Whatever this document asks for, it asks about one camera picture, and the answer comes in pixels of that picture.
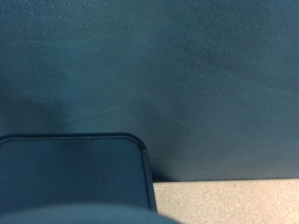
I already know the black Keurig coffee machine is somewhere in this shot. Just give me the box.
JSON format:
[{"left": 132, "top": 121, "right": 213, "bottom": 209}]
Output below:
[{"left": 0, "top": 133, "right": 181, "bottom": 224}]

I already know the dark grey partition panel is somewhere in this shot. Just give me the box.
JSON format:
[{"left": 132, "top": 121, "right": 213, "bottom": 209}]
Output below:
[{"left": 0, "top": 0, "right": 299, "bottom": 182}]

